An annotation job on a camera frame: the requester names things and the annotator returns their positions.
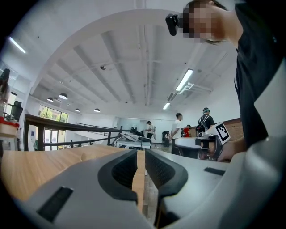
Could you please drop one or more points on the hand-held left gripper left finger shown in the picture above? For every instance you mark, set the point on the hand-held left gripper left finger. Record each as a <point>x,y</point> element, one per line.
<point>89,190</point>

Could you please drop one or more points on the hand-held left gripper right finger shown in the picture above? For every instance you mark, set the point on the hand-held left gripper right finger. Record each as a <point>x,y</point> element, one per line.
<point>196,179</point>

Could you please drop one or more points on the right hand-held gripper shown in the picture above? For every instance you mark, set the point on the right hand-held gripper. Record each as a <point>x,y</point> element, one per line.
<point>221,132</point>

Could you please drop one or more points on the person's right forearm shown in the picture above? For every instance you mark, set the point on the person's right forearm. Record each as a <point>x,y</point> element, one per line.
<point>232,148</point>

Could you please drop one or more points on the person's right hand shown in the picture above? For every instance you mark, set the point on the person's right hand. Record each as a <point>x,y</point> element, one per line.
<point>207,150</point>

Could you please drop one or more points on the ceiling tube light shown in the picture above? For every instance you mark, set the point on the ceiling tube light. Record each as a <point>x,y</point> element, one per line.
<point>166,106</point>
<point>184,79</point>
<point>16,44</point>

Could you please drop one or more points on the white and blue desk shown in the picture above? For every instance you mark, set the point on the white and blue desk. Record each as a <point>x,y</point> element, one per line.
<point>134,145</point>

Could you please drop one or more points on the black railing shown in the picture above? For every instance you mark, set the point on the black railing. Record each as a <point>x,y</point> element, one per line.
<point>40,138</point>

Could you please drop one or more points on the black pendant lamp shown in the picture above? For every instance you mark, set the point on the black pendant lamp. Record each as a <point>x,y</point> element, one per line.
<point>77,110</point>
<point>97,110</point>
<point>63,96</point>
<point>50,99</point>

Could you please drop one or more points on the glass window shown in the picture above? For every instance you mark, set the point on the glass window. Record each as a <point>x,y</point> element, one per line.
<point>53,114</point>

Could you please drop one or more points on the wooden table with white legs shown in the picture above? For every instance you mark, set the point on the wooden table with white legs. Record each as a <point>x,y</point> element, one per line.
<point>7,132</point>

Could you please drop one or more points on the person's black shirt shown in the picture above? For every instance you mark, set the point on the person's black shirt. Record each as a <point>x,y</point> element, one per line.
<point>254,67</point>

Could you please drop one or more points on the red cloth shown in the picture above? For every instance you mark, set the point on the red cloth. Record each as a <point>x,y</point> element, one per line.
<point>6,121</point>

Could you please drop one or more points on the black office chair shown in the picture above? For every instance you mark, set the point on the black office chair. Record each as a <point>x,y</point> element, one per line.
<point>17,109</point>

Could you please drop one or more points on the ceiling dome sensor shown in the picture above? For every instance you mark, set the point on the ceiling dome sensor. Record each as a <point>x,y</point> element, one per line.
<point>103,67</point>

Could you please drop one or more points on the person's face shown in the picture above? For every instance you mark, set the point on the person's face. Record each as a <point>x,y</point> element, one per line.
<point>225,26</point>

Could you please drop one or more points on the black head camera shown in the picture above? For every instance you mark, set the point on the black head camera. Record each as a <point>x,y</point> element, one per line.
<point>172,24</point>

